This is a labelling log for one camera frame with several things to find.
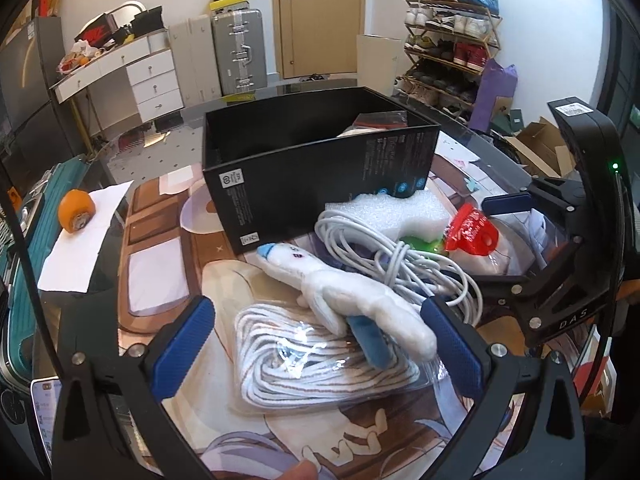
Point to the printed desk mat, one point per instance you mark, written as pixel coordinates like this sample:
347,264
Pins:
200,410

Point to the white paper sheet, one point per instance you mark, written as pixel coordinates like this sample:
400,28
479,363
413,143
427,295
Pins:
70,265

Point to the red carton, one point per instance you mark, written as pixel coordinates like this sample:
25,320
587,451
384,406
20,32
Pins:
595,385

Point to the open cardboard box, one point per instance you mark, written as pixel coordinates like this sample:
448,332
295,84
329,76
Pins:
542,145

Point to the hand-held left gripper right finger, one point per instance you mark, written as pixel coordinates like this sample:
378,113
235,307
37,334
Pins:
450,347

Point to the white foam piece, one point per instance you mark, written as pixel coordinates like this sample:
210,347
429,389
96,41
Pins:
380,210

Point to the grey refrigerator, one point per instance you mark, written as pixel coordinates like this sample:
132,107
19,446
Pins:
30,100

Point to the silver suitcase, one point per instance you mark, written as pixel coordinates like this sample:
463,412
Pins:
240,55

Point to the person's left hand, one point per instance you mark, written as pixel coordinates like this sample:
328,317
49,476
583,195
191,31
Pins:
297,472

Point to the metal shoe rack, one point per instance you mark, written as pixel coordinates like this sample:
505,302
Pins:
492,45

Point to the black cardboard box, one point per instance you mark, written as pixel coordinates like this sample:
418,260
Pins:
300,185

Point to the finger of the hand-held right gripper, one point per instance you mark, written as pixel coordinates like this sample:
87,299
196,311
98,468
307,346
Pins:
505,204
520,292

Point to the plastic bag of food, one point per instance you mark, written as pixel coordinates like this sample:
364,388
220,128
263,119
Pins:
80,57

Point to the white desk with drawers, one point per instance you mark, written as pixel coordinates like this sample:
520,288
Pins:
150,75

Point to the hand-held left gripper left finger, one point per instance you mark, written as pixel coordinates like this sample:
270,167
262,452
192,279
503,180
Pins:
182,347

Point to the orange persimmon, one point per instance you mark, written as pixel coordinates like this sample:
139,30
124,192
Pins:
75,210

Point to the red flat packet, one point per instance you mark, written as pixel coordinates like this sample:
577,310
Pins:
380,119

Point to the white and blue plush toy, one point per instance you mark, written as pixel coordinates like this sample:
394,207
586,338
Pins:
350,290

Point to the wooden door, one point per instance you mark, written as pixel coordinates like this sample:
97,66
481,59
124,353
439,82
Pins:
320,20

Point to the purple bag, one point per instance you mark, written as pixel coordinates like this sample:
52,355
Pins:
495,95

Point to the black bag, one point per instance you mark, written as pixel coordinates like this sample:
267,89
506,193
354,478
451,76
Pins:
149,21

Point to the red and black shoe box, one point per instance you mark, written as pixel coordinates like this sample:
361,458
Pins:
95,30

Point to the smartphone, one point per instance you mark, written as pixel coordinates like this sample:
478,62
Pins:
45,420

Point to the red plastic packet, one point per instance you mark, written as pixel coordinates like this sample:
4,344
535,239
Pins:
467,232

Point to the white flat carton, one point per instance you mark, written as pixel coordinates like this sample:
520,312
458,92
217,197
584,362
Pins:
377,65

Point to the beige suitcase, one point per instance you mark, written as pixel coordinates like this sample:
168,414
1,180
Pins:
192,60

